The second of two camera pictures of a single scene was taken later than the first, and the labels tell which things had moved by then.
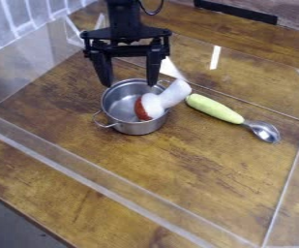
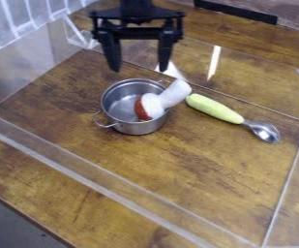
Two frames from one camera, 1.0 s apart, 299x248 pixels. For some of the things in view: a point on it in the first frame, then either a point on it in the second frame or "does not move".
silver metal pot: [118, 111] does not move
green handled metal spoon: [265, 131] does not move
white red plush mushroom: [150, 105] does not move
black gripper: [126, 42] → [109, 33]
